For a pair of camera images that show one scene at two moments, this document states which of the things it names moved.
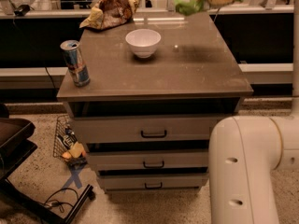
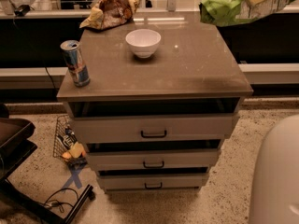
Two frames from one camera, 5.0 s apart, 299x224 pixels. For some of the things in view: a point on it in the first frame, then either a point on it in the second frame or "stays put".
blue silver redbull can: [76, 62] stays put
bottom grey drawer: [153, 182] stays put
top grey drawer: [146, 129] stays put
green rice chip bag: [190, 0] to [224, 7]
